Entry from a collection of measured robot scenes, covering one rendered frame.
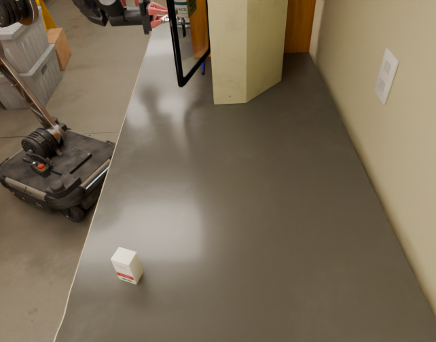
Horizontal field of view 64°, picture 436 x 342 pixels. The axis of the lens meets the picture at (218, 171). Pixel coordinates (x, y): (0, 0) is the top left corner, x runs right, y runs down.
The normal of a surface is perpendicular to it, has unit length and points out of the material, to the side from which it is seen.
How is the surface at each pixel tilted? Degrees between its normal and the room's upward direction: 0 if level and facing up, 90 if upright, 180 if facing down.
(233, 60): 90
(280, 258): 0
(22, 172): 0
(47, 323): 0
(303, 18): 90
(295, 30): 90
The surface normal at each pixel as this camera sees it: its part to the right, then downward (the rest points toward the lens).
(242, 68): 0.01, 0.68
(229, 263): -0.04, -0.73
